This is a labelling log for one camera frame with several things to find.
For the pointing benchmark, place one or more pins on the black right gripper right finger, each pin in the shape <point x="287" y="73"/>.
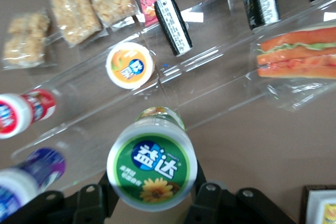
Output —
<point x="223" y="203"/>

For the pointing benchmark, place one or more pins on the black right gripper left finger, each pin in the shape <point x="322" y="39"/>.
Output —
<point x="86" y="203"/>

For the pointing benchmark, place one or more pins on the green gum bottle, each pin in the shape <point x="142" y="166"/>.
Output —
<point x="152" y="166"/>

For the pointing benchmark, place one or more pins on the blue gum bottle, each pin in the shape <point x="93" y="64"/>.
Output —
<point x="26" y="182"/>

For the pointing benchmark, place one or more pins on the black base under white tray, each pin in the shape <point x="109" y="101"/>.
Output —
<point x="303" y="203"/>

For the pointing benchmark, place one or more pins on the white rectangular tray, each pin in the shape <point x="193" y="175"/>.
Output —
<point x="315" y="205"/>

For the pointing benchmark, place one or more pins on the red gum bottle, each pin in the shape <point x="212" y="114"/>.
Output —
<point x="21" y="111"/>

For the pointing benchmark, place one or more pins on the orange gum bottle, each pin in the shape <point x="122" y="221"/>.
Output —
<point x="130" y="65"/>

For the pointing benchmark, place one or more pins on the brown table cover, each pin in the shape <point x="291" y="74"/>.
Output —
<point x="262" y="142"/>

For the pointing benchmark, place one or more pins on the yellow snack pack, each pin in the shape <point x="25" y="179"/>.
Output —
<point x="330" y="214"/>

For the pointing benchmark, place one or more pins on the clear acrylic stepped display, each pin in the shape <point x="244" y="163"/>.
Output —
<point x="210" y="77"/>

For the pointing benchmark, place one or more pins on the large wrapped triangle sandwich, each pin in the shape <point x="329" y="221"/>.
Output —
<point x="296" y="56"/>

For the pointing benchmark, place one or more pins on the clear-wrapped square puffed rice pack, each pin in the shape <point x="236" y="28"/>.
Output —
<point x="25" y="40"/>

